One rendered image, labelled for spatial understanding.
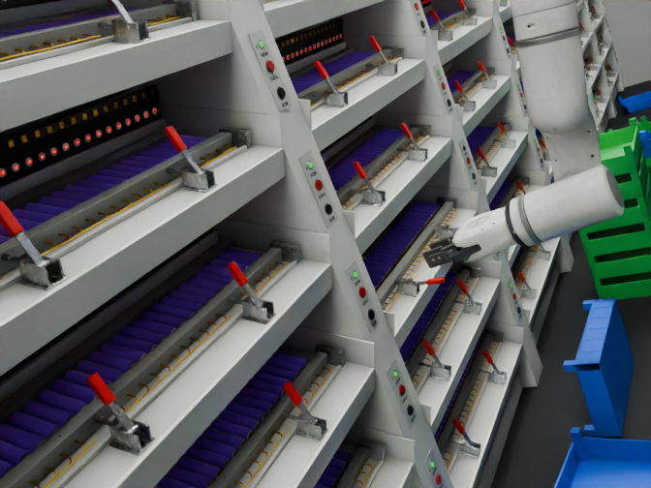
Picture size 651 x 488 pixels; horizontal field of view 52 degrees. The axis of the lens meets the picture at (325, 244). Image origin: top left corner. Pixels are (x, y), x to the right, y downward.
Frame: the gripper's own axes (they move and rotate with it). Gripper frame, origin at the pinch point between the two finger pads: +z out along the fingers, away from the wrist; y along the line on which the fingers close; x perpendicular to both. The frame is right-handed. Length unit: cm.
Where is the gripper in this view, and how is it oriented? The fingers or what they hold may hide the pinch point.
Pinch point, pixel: (439, 252)
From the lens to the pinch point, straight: 121.1
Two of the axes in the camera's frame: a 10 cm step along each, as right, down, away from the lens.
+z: -7.6, 3.2, 5.7
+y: -4.3, 4.2, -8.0
